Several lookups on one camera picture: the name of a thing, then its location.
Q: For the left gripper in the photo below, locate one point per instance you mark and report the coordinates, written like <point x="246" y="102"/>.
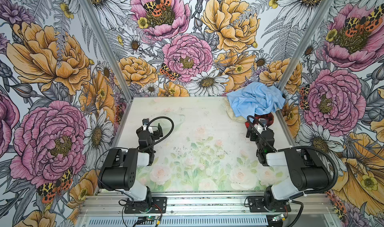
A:
<point x="151" y="132"/>

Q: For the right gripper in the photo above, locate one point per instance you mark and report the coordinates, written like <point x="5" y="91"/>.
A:
<point x="259" y="135"/>

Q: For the red black plaid cloth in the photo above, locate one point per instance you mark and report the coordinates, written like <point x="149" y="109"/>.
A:
<point x="266" y="119"/>

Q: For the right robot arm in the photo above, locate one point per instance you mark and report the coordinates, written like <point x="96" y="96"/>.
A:
<point x="307" y="172"/>

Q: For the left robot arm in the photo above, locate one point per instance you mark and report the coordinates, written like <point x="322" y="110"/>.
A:
<point x="119" y="170"/>

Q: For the light blue cloth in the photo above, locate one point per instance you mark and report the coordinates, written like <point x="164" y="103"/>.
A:
<point x="255" y="99"/>

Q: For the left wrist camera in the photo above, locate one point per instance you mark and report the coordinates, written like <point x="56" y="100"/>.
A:
<point x="146" y="123"/>

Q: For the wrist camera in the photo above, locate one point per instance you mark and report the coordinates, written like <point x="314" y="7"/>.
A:
<point x="264" y="122"/>
<point x="146" y="123"/>

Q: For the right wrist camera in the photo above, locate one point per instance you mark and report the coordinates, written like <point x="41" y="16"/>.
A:
<point x="264" y="122"/>

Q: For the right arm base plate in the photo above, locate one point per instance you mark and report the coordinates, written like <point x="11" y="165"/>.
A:
<point x="258" y="204"/>

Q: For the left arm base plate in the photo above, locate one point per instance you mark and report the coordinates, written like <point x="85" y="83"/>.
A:
<point x="157" y="205"/>

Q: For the left aluminium corner post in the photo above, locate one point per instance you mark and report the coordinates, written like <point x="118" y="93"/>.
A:
<point x="92" y="18"/>

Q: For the aluminium corner post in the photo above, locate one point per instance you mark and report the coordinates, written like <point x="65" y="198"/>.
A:
<point x="92" y="18"/>
<point x="312" y="26"/>

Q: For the aluminium front frame rail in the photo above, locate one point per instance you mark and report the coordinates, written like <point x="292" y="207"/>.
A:
<point x="205" y="204"/>

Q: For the right aluminium corner post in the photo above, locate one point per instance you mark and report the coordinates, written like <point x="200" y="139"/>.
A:
<point x="312" y="26"/>

